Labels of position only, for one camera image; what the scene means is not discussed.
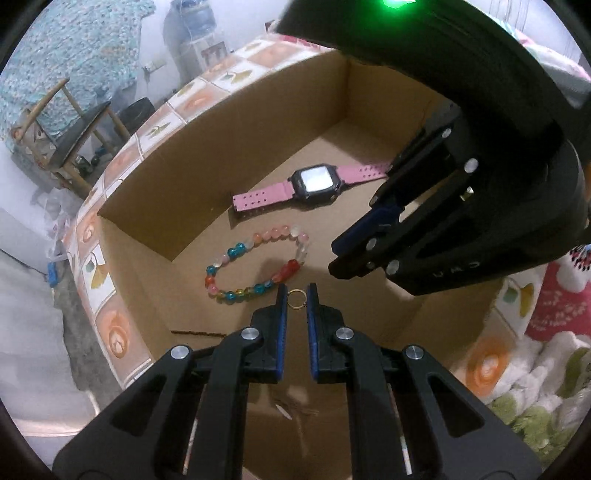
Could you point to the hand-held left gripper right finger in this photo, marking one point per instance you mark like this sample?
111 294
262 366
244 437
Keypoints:
312 332

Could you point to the brown cardboard box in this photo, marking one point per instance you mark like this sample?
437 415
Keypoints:
184 184

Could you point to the clear plastic bag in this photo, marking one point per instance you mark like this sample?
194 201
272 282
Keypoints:
55 207

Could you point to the wall socket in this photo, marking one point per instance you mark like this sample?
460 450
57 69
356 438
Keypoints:
153 68

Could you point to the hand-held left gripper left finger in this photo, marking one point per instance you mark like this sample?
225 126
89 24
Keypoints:
282 332

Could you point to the wooden chair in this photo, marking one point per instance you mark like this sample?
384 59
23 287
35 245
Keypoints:
69 147

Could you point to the blue water jug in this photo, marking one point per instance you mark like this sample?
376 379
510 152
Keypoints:
196 18

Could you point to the black bucket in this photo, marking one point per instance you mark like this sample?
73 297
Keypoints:
138 110

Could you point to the blue floral cloth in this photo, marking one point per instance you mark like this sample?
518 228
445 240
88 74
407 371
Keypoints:
83 41

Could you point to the small blue object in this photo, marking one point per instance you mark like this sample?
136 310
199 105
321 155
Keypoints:
53 273

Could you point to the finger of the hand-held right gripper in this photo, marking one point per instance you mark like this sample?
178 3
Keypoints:
369 226
415 240

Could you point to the white water dispenser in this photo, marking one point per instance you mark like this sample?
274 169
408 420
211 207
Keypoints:
210 53

